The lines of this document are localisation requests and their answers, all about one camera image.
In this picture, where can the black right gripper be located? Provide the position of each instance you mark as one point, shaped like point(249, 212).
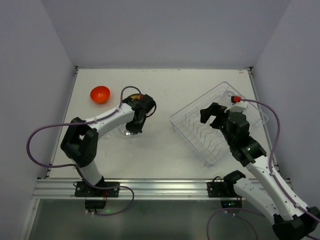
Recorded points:
point(217, 115)

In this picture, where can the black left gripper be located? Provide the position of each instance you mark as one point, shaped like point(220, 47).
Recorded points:
point(136, 124)

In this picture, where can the dark olive plastic plate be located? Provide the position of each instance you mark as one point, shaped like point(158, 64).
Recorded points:
point(136, 96)

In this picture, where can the clear plastic cup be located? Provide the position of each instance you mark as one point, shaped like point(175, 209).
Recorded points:
point(124, 133)
point(111, 133)
point(228, 94)

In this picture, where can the orange plastic bowl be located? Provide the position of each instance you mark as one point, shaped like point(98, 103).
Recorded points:
point(100, 94)

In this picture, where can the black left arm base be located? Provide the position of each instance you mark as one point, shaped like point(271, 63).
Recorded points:
point(96, 197)

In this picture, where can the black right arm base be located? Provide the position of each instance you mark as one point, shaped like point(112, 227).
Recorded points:
point(223, 188)

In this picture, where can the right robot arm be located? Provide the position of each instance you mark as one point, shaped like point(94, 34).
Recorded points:
point(291, 218)

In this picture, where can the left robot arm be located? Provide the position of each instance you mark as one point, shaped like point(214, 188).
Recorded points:
point(80, 142)

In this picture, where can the white wire dish rack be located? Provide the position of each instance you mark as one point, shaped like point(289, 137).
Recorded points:
point(210, 144)

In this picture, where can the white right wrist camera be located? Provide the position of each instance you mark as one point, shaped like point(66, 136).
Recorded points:
point(238, 105)

